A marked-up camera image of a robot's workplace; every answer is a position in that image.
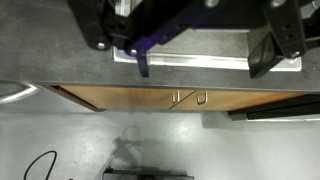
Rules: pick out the left lower cabinet door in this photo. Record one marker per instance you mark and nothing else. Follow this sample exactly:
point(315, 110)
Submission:
point(120, 98)

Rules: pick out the door handle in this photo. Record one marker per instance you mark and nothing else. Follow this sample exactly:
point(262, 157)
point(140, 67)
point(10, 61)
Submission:
point(202, 98)
point(176, 97)

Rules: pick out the stainless steel sink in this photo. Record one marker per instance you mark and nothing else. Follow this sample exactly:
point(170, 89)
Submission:
point(204, 49)

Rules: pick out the right lower cabinet door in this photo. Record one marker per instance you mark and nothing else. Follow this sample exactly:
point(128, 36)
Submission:
point(232, 100)

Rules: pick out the left lower door handle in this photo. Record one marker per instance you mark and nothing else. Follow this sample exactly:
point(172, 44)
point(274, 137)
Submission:
point(176, 97)

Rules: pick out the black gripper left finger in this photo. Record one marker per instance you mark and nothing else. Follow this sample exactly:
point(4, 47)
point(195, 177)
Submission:
point(150, 23)

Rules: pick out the right lower door handle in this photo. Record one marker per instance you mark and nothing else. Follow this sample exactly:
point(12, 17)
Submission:
point(202, 98)

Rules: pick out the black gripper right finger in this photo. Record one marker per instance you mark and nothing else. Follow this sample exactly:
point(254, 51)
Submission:
point(290, 35)

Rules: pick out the cabinet door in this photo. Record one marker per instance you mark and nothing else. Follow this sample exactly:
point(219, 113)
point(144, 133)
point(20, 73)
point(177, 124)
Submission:
point(232, 100)
point(120, 98)

